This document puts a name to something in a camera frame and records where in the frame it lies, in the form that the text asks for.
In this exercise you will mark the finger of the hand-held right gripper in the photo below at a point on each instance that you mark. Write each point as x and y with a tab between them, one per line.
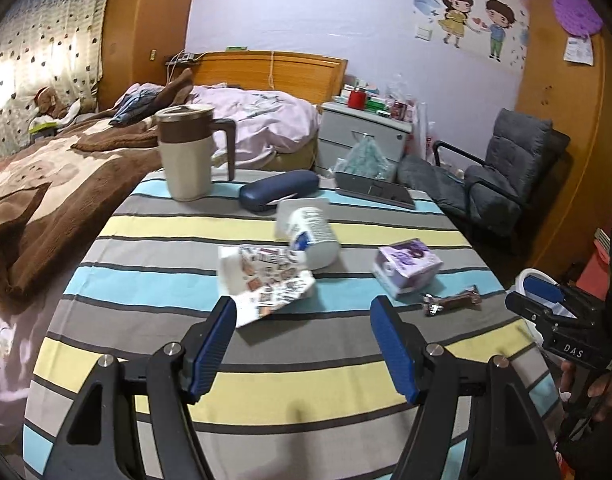
528	310
543	289

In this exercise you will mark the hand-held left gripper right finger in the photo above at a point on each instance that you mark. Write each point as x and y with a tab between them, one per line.
393	350

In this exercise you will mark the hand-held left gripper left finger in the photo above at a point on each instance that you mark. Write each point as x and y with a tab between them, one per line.
213	350

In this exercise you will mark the white trash bin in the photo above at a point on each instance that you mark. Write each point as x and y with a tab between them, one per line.
522	275

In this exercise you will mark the crushed printed paper cup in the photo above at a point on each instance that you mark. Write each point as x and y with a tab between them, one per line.
266	280

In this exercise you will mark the person's right forearm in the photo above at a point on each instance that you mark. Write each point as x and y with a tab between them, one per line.
596	450

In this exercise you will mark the person's right hand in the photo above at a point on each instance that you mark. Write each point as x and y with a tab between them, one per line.
606	391

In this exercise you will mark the red bag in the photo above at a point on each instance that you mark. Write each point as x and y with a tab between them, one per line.
597	270

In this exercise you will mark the brown candy wrapper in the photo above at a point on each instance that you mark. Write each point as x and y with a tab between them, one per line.
453	301

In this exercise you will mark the purple and white box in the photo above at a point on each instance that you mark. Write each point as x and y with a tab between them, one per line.
408	265

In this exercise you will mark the striped tablecloth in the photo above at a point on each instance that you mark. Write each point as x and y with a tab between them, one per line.
311	390

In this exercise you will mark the grey folding chair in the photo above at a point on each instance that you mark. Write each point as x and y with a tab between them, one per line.
516	160

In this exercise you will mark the white yogurt cup blue label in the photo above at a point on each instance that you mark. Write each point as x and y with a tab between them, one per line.
311	235

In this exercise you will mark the grey tablet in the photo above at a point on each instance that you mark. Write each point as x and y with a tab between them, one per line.
376	191

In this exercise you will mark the dark blue glasses case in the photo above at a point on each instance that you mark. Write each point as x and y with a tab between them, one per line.
276	190

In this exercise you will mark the teal plastic bag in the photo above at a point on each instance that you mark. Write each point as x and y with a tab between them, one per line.
366	160

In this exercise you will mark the beige and brown lidded mug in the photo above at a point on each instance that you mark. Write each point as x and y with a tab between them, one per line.
183	160

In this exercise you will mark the white plastic bag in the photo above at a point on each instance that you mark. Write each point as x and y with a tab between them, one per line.
422	130

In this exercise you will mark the floral bedsheet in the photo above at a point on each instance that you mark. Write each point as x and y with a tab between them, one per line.
5	360

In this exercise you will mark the brown plush blanket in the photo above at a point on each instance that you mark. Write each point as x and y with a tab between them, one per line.
60	185

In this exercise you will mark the grey nightstand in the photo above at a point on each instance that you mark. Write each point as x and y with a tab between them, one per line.
336	130

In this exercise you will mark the pink duvet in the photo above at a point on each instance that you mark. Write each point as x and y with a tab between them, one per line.
266	120

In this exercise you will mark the paper sheet on door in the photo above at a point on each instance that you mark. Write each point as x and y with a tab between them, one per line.
578	50

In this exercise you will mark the red jar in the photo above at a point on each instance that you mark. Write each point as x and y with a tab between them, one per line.
357	98

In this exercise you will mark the blue clothing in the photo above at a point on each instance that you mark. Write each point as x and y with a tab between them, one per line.
133	105

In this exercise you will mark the wooden headboard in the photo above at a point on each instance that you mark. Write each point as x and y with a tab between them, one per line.
286	72

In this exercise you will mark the white power strip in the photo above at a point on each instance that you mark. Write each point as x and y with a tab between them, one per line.
181	58

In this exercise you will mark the brown plush toy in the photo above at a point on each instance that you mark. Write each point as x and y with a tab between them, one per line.
48	102

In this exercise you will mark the heart print curtain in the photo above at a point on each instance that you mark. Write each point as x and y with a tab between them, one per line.
40	50

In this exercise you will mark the purple wall mat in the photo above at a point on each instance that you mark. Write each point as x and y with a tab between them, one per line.
578	5

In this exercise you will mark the cartoon children wall sticker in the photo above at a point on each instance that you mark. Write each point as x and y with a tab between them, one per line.
466	10

